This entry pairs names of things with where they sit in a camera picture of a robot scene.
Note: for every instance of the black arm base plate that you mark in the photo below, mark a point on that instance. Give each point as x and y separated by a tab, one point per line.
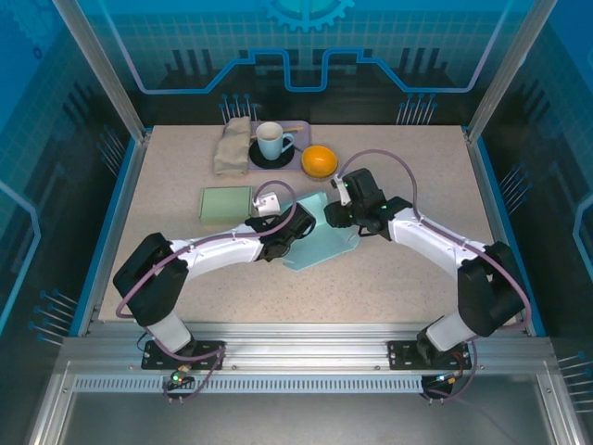
403	354
157	354

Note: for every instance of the small green-lit connector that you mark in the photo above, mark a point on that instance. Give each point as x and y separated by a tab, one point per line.
178	376
447	379

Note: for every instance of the beige folded cloth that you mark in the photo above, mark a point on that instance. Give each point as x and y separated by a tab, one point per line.
231	148

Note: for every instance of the light blue mug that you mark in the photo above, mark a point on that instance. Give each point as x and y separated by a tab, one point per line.
271	141

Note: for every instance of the green paper box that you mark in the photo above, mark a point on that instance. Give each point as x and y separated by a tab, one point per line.
224	204

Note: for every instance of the aluminium front rail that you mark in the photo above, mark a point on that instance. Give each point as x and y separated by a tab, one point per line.
301	343

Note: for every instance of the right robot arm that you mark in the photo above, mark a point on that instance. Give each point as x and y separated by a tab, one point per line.
431	236

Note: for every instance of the black round coaster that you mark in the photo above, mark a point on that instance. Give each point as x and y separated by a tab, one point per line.
273	162

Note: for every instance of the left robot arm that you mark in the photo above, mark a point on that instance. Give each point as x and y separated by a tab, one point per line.
222	245

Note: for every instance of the wooden stick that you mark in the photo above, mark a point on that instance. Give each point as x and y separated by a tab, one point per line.
292	127

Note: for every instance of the yellow bowl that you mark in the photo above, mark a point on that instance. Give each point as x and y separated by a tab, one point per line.
319	160

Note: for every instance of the light blue paper box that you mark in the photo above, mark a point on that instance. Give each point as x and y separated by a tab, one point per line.
324	245

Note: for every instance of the lilac tray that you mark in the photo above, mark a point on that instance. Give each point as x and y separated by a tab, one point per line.
301	139

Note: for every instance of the aluminium frame post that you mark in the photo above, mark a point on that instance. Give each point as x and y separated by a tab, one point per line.
102	69
509	69

